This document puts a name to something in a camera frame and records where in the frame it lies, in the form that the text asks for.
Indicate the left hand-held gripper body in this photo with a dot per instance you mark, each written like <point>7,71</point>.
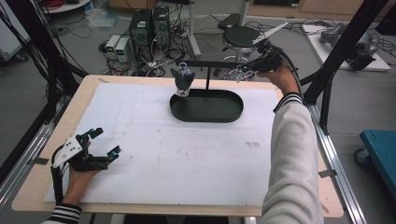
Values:
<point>70,151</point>

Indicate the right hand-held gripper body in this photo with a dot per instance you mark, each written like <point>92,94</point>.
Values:
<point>269,60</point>

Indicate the black rack with oval tray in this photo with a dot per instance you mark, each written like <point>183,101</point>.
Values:
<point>207,107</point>

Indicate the grey white plush toy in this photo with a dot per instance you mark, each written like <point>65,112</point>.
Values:
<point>183,80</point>

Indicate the person's right hand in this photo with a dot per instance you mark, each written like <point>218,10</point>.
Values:
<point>281,79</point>

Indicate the black round stool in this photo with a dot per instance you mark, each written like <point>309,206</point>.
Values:
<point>239,35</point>

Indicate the flat black box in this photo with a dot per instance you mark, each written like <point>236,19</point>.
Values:
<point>229,21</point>

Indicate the white foam board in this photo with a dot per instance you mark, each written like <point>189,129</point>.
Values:
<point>168,155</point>

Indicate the grey power supply unit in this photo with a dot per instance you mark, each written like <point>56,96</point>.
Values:
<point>111,43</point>
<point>122,49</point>

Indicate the black computer tower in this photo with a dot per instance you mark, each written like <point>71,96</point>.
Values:
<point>141,31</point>
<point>162,28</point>

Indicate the white floor platform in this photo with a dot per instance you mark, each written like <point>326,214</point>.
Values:
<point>383,65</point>

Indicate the clear plastic bag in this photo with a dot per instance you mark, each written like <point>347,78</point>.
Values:
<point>99,17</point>

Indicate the round white table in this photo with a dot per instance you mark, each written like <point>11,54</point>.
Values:
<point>62,6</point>

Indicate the blue cart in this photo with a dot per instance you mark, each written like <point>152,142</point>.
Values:
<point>381,152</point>

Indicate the aluminium rail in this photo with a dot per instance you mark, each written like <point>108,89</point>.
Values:
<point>339,177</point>
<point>21,165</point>

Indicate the black metal frame post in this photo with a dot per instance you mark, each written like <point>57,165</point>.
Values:
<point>37,40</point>
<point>345,43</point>

